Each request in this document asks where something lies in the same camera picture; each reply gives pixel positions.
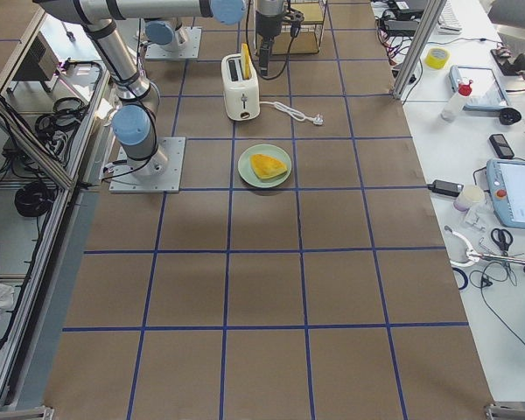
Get black power adapter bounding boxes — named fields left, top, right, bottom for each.
left=427, top=179, right=463, bottom=197

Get black scissors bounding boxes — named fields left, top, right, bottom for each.
left=490, top=227, right=514, bottom=256

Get squeeze bottle red cap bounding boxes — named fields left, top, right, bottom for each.
left=440, top=80, right=473, bottom=122

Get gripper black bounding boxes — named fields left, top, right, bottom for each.
left=255, top=0, right=284, bottom=76

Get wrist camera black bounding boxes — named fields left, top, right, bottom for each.
left=283, top=7, right=305, bottom=39

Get teach pendant far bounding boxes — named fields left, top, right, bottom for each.
left=449, top=65, right=510, bottom=111

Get wire basket wooden shelf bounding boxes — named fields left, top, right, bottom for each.
left=246, top=1, right=328, bottom=55

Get white toaster power cable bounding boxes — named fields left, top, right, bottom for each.
left=259, top=100, right=326, bottom=128

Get coiled black cable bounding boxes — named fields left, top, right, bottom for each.
left=14, top=179, right=56, bottom=218

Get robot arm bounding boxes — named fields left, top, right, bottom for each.
left=37, top=1, right=250, bottom=182
left=145, top=17, right=189, bottom=51

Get yellow tape roll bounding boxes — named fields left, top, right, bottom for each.
left=424, top=47, right=450, bottom=70

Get aluminium frame post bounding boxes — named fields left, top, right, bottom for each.
left=391, top=0, right=446, bottom=99

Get white toaster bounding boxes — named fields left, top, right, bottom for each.
left=220, top=53, right=260, bottom=122

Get black round cap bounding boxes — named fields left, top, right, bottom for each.
left=498, top=108, right=522, bottom=126

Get white paper cup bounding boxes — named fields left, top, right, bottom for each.
left=453, top=185, right=485, bottom=212

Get teach pendant near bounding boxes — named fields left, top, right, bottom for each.
left=486, top=159, right=525, bottom=229

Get black phone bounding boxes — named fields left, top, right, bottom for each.
left=489, top=134, right=515, bottom=159

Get bread slice on plate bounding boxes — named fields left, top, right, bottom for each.
left=249, top=153, right=288, bottom=180

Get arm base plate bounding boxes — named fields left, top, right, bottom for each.
left=108, top=136, right=186, bottom=193
left=145, top=22, right=202, bottom=60

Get green plate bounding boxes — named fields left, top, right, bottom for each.
left=237, top=144, right=292, bottom=188

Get grey control box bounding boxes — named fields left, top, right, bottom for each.
left=12, top=31, right=59, bottom=93

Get bread slice in toaster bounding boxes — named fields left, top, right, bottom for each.
left=240, top=43, right=253, bottom=81

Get blue tape roll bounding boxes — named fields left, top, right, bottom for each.
left=451, top=267, right=469, bottom=291

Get teach pendant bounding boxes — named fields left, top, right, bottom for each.
left=486, top=159, right=525, bottom=229
left=449, top=65, right=510, bottom=111

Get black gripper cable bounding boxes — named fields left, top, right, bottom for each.
left=256, top=25, right=301, bottom=81

